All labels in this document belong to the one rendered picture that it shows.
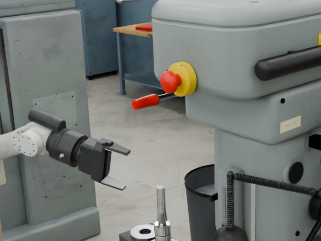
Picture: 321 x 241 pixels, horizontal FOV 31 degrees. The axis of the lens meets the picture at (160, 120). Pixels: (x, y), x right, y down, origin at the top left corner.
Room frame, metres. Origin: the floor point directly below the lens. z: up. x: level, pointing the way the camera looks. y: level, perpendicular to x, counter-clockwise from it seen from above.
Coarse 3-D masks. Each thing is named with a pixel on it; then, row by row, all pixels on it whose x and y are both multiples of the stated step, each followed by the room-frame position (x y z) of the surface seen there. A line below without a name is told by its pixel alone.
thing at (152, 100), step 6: (150, 96) 1.08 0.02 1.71; (156, 96) 1.08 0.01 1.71; (162, 96) 1.10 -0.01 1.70; (168, 96) 1.11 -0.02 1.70; (174, 96) 1.12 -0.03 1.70; (132, 102) 1.06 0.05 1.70; (138, 102) 1.06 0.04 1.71; (144, 102) 1.06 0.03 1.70; (150, 102) 1.07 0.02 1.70; (156, 102) 1.08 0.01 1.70; (138, 108) 1.06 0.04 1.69
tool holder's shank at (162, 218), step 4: (156, 188) 1.47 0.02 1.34; (160, 188) 1.47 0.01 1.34; (164, 188) 1.47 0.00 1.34; (160, 192) 1.47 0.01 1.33; (164, 192) 1.47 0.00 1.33; (160, 196) 1.47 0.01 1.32; (164, 196) 1.47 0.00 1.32; (160, 200) 1.47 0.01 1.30; (164, 200) 1.47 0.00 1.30; (160, 204) 1.47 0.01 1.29; (164, 204) 1.47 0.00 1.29; (160, 208) 1.47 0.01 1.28; (164, 208) 1.47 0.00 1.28; (160, 212) 1.47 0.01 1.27; (164, 212) 1.47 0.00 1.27; (160, 216) 1.46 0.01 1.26; (164, 216) 1.47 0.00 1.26; (160, 220) 1.46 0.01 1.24; (164, 220) 1.46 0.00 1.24; (160, 224) 1.47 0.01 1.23; (164, 224) 1.47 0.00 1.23
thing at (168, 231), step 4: (156, 232) 1.46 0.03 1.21; (160, 232) 1.45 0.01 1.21; (164, 232) 1.45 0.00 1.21; (168, 232) 1.46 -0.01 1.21; (156, 236) 1.46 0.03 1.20; (160, 236) 1.46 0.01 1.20; (164, 236) 1.45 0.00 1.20; (168, 236) 1.46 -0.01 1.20; (156, 240) 1.46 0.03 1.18; (160, 240) 1.45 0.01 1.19; (164, 240) 1.45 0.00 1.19; (168, 240) 1.46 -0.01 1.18
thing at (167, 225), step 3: (156, 222) 1.48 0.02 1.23; (168, 222) 1.48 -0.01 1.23; (156, 225) 1.47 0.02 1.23; (159, 225) 1.46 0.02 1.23; (162, 225) 1.46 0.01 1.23; (165, 225) 1.46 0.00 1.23; (168, 225) 1.46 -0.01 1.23; (156, 228) 1.46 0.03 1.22; (159, 228) 1.46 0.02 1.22; (162, 228) 1.45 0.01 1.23; (165, 228) 1.46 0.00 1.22; (168, 228) 1.46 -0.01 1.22
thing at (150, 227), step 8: (152, 224) 1.63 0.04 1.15; (128, 232) 1.58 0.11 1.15; (136, 232) 1.56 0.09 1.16; (144, 232) 1.58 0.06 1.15; (152, 232) 1.55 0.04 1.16; (120, 240) 1.57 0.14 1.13; (128, 240) 1.54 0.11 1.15; (136, 240) 1.53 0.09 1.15; (144, 240) 1.52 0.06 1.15; (152, 240) 1.51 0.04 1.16
